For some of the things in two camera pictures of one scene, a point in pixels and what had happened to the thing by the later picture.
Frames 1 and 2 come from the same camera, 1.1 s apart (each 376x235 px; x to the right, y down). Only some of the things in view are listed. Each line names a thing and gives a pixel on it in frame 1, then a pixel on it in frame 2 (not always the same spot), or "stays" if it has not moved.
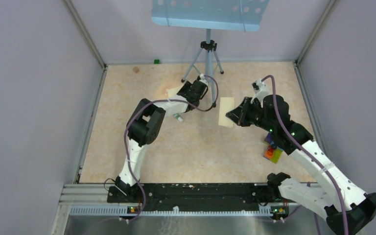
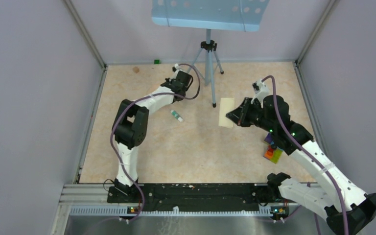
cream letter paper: [225, 104] stays
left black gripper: [186, 86] → [168, 80]
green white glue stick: [178, 117] stays
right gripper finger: [239, 121] stays
